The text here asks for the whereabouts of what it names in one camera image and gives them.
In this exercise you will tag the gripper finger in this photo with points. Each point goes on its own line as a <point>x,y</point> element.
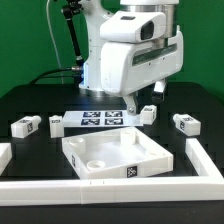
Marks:
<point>158,91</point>
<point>131,104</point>

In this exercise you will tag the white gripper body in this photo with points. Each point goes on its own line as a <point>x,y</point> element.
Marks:
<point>126,68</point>

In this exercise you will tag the white square table top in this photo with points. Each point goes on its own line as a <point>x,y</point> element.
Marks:
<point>117,153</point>

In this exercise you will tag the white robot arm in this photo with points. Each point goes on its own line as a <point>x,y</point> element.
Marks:
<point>96,15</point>

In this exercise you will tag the white marker plate with tags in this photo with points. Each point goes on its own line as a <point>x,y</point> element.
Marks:
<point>108,118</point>

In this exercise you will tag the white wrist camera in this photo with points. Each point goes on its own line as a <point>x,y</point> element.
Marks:
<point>133,27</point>

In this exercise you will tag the white U-shaped fence wall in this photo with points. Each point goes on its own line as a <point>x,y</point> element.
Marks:
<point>207,184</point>

